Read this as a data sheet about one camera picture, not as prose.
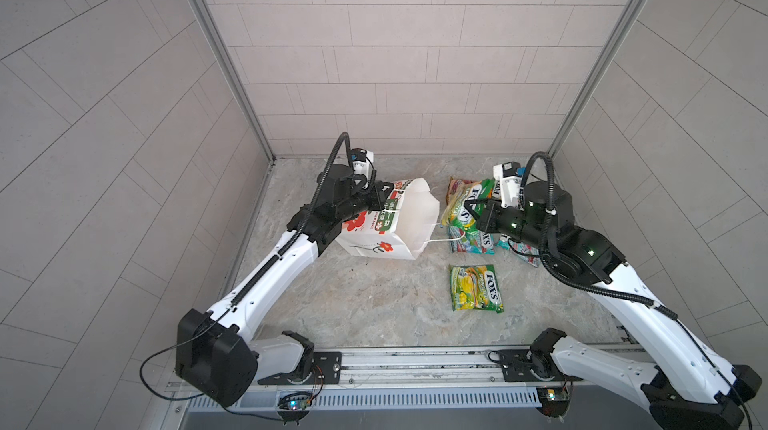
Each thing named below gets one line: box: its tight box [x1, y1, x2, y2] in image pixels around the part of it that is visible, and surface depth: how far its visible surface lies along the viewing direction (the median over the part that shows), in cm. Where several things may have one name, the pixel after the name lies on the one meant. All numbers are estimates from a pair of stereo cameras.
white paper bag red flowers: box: [335, 178, 441, 260], surface depth 80 cm
